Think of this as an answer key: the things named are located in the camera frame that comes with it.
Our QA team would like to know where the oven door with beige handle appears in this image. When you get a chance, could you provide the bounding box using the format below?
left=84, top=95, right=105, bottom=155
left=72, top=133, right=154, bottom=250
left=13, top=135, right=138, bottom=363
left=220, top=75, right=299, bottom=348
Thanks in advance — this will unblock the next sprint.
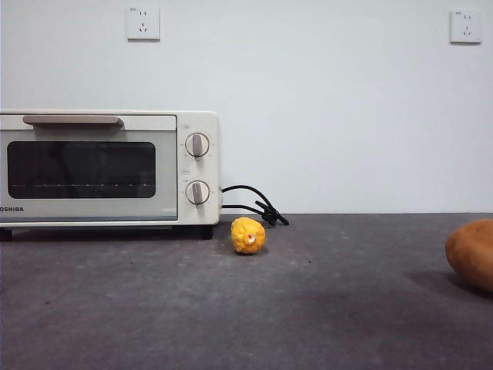
left=0, top=113, right=179, bottom=224

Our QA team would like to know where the brown potato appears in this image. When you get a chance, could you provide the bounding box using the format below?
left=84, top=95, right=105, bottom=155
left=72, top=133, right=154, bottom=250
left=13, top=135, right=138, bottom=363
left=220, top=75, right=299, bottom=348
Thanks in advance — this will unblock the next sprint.
left=445, top=218, right=493, bottom=293

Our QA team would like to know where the beige oven knob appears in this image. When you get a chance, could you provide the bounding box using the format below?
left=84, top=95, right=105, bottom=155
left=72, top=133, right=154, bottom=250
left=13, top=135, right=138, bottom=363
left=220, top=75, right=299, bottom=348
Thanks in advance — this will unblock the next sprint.
left=185, top=180, right=211, bottom=208
left=185, top=133, right=211, bottom=160

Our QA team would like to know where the cream toaster oven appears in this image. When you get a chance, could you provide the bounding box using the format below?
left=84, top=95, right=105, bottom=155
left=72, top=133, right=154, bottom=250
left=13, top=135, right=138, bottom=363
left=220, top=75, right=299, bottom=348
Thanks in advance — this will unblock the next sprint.
left=0, top=110, right=222, bottom=242

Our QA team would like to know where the yellow corn cob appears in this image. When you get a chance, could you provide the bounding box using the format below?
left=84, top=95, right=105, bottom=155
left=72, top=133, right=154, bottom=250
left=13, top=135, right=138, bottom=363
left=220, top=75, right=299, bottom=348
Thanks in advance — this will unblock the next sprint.
left=230, top=217, right=267, bottom=256

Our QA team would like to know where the black oven power cable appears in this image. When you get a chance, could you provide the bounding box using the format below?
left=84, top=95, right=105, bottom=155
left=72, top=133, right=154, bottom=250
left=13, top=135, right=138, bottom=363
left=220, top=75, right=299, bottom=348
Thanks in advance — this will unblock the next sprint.
left=220, top=184, right=290, bottom=227

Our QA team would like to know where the white wall socket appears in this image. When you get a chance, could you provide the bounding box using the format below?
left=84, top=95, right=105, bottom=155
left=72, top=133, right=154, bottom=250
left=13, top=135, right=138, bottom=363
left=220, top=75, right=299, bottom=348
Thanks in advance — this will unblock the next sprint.
left=449, top=10, right=483, bottom=45
left=127, top=6, right=161, bottom=42

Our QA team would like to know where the metal oven wire rack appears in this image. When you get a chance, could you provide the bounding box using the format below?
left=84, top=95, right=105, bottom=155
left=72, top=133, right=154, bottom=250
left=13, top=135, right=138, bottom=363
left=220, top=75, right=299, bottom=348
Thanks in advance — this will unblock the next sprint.
left=11, top=180, right=153, bottom=190

